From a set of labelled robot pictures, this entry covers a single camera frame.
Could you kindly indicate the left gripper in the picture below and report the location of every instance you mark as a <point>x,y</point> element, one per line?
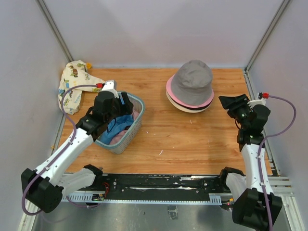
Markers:
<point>127,105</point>

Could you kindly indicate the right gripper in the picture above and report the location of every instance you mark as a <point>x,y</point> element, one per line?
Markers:
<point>232,103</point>

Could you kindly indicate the grey plastic laundry basket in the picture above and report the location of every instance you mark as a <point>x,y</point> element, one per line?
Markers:
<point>120,142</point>

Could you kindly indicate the blue bucket hat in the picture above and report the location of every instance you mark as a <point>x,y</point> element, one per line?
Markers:
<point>115,127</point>

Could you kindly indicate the pink bucket hat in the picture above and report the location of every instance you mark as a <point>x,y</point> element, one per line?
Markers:
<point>192,92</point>

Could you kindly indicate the beige bucket hat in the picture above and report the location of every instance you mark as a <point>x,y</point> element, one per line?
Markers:
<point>184,109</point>

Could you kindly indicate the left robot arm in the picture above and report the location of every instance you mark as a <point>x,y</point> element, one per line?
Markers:
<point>46,186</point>

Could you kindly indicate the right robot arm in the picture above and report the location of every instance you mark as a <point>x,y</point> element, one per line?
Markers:
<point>255,205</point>

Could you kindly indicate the small yellow object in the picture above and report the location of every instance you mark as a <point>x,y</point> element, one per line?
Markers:
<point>88,65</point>

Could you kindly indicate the cartoon print cloth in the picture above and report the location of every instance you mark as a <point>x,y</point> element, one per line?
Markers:
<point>75,79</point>

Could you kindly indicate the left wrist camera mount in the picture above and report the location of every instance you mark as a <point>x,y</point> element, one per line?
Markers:
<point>109,86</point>

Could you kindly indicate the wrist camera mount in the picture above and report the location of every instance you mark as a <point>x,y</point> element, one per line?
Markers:
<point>261,100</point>
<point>109,86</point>

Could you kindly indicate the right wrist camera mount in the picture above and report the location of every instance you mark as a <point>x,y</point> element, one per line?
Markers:
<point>261,100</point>

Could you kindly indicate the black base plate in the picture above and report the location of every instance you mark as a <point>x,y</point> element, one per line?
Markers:
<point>161,187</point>

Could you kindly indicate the aluminium frame rail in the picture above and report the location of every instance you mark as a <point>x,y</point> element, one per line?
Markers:
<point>281,186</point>

